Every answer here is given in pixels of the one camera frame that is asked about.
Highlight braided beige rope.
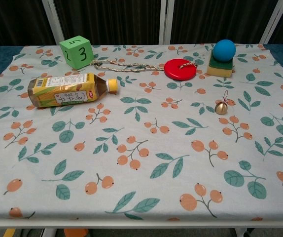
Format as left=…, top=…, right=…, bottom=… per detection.
left=90, top=59, right=198, bottom=76

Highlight yellow corn tea bottle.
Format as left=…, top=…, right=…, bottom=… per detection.
left=27, top=73, right=119, bottom=109

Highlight white metal frame post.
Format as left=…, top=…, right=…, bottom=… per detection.
left=41, top=0, right=66, bottom=45
left=158, top=0, right=174, bottom=45
left=259, top=0, right=283, bottom=44

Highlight small gold bell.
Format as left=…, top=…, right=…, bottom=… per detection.
left=214, top=89, right=236, bottom=116

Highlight blue ball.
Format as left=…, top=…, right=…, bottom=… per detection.
left=212, top=39, right=237, bottom=62

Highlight red plastic disc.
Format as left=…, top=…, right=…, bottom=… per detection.
left=164, top=59, right=197, bottom=81

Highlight green foam number cube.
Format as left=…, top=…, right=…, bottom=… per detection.
left=59, top=36, right=95, bottom=71

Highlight orange object under table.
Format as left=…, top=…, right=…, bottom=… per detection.
left=64, top=228, right=89, bottom=237

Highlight yellow green sponge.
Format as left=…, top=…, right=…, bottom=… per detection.
left=206, top=51, right=234, bottom=78

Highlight floral printed tablecloth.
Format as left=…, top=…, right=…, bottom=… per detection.
left=0, top=43, right=283, bottom=222

